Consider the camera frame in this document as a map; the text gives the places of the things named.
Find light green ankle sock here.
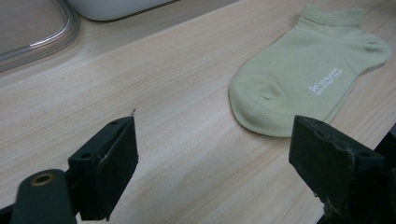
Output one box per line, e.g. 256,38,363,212
228,4,393,138

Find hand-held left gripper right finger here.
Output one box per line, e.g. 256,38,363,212
288,115,389,224

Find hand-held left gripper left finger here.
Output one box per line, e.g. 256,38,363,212
67,116,139,222

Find white plastic container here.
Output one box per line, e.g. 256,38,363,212
65,0,182,22

